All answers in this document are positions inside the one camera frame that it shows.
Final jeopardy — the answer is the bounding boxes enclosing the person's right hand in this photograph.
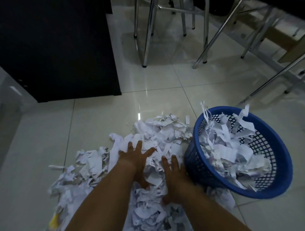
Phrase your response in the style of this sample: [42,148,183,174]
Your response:
[161,155,191,206]

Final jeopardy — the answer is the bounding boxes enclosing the person's left hand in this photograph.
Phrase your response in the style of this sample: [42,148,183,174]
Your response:
[118,140,157,190]

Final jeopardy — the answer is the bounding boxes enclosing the blue plastic mesh wastebasket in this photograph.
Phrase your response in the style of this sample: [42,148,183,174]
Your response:
[185,106,294,200]

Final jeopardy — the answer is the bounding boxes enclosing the pile of shredded white paper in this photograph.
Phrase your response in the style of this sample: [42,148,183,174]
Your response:
[47,114,236,231]

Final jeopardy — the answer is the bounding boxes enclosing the yellow paper scrap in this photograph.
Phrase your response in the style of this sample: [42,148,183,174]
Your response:
[49,209,60,228]

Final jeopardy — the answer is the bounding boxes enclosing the person's left forearm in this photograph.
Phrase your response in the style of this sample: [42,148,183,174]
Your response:
[65,159,138,231]

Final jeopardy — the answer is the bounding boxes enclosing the person's right forearm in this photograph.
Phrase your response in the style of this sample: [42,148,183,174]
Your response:
[176,183,252,231]

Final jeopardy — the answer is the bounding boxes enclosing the white tiled floor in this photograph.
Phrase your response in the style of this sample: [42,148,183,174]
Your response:
[0,0,305,231]

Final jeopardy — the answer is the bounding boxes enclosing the red chrome chair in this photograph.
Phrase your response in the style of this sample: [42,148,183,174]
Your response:
[133,0,210,68]

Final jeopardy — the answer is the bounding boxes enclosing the black table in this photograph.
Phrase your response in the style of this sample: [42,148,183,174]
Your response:
[0,0,122,103]

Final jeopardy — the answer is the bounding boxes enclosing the black chrome chair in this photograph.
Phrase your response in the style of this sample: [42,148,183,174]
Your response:
[192,0,305,106]

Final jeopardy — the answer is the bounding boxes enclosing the black hanging bag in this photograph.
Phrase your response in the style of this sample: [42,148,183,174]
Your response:
[193,0,239,16]

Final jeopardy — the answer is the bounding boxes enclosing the brown wooden board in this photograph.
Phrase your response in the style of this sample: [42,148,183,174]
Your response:
[247,9,305,63]

